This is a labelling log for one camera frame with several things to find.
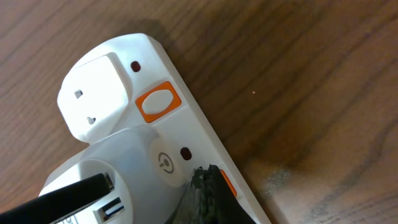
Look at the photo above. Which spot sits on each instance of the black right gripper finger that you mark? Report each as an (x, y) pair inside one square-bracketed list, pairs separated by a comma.
[(208, 199)]

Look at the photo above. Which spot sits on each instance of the white USB charger adapter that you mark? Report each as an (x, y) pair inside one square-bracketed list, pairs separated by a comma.
[(148, 181)]

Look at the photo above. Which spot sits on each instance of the white power strip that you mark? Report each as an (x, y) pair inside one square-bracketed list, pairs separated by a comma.
[(130, 81)]

